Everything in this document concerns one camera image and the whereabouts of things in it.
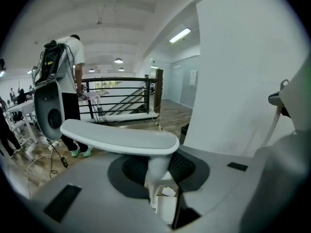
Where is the white table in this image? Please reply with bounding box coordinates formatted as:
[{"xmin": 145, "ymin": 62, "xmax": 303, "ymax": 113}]
[{"xmin": 6, "ymin": 101, "xmax": 37, "ymax": 126}]

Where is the black backpack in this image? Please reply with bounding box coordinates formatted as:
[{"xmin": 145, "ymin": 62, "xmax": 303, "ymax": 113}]
[{"xmin": 38, "ymin": 40, "xmax": 68, "ymax": 81}]

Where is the white stool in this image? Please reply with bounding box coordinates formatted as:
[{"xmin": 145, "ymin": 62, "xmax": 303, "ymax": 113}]
[{"xmin": 6, "ymin": 104, "xmax": 39, "ymax": 152}]

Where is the paper notice on glass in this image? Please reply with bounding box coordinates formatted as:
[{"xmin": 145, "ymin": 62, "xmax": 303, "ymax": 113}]
[{"xmin": 189, "ymin": 69, "xmax": 198, "ymax": 86}]

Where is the fluorescent ceiling light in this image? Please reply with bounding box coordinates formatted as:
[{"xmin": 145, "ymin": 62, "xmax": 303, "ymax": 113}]
[{"xmin": 169, "ymin": 27, "xmax": 192, "ymax": 44}]

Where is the black power adapter with cable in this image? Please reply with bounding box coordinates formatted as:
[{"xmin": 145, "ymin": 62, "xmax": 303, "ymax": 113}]
[{"xmin": 49, "ymin": 144, "xmax": 69, "ymax": 179}]

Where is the black metal stair railing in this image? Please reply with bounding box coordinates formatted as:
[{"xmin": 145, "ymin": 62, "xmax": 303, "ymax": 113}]
[{"xmin": 78, "ymin": 76, "xmax": 161, "ymax": 123}]

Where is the white paper trash scrap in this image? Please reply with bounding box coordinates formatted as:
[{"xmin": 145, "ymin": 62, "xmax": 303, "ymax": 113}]
[{"xmin": 161, "ymin": 186, "xmax": 177, "ymax": 198}]

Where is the brown wooden post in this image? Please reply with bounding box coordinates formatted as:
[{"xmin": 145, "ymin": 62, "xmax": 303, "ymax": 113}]
[{"xmin": 154, "ymin": 68, "xmax": 164, "ymax": 114}]

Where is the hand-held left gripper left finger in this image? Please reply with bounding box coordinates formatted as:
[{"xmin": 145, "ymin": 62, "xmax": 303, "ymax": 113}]
[{"xmin": 14, "ymin": 151, "xmax": 171, "ymax": 233}]

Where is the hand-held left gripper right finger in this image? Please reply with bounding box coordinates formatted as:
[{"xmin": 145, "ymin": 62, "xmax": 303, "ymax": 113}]
[{"xmin": 167, "ymin": 146, "xmax": 258, "ymax": 233}]

